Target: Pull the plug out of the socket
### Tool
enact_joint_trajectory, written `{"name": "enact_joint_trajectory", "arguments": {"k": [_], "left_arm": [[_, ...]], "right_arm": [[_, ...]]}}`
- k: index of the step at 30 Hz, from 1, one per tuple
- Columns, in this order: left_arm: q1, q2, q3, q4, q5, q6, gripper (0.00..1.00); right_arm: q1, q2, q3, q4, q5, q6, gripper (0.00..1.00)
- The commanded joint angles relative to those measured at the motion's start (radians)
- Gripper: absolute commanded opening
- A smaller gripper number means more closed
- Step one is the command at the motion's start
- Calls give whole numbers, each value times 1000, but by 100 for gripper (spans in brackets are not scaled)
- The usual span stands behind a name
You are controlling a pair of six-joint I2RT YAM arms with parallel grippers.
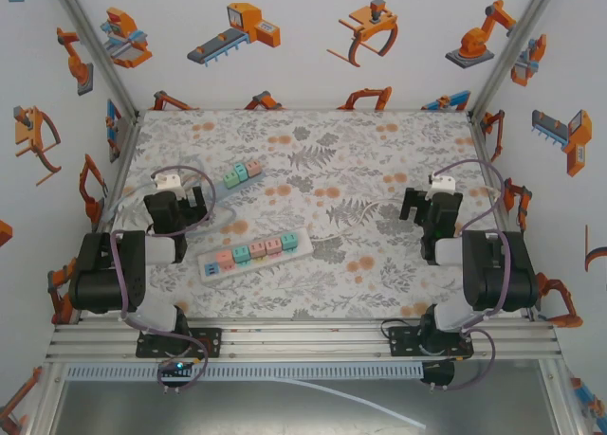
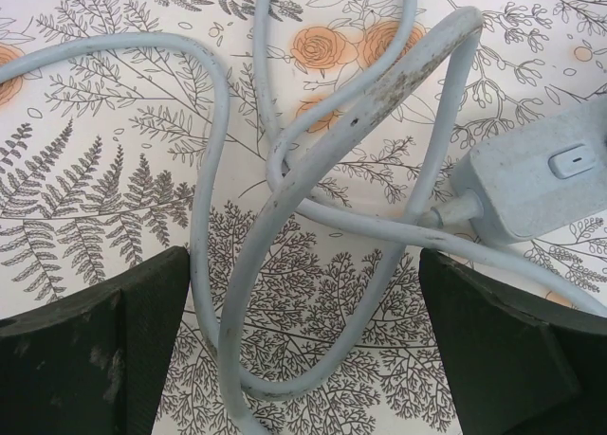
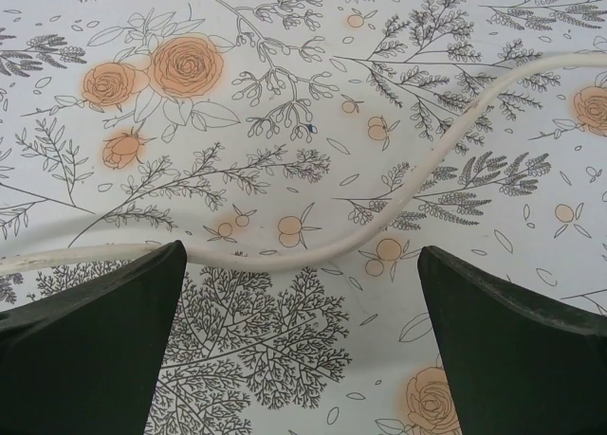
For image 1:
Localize grey-blue power strip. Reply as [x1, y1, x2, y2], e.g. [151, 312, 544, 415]
[211, 169, 267, 202]

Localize white power strip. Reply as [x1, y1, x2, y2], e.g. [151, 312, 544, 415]
[196, 227, 315, 285]

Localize floral patterned table cover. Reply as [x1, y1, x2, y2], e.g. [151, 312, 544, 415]
[87, 108, 530, 320]

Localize small circuit board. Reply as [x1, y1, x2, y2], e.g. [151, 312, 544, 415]
[158, 358, 195, 379]

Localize black connector box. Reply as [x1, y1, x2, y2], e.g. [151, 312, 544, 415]
[420, 361, 456, 388]

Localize grey metal shelf plate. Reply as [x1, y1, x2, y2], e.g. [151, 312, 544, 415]
[46, 377, 559, 435]

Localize white plastic tube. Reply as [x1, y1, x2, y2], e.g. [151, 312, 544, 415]
[274, 377, 428, 429]

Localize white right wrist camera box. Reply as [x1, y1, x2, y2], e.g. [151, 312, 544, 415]
[426, 172, 456, 200]

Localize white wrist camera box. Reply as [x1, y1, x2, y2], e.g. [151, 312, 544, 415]
[150, 172, 185, 193]
[426, 172, 456, 200]

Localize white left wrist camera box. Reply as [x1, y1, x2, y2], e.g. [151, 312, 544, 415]
[150, 172, 185, 193]

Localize aluminium side rail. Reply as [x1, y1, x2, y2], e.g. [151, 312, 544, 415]
[467, 111, 537, 321]
[70, 112, 146, 325]

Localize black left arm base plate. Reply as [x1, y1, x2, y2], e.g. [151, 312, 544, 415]
[136, 327, 224, 359]

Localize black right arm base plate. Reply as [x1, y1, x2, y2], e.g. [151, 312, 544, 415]
[387, 325, 475, 360]

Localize aluminium table edge rail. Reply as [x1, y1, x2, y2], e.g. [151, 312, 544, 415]
[45, 318, 563, 363]

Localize aluminium corner post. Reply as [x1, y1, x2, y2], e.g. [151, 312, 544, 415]
[46, 0, 143, 118]
[467, 0, 565, 117]

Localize slotted grey cable duct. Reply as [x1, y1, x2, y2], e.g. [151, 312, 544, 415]
[64, 363, 426, 380]

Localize aluminium frame leg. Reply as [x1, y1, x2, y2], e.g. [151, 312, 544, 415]
[540, 358, 585, 435]
[28, 361, 67, 435]

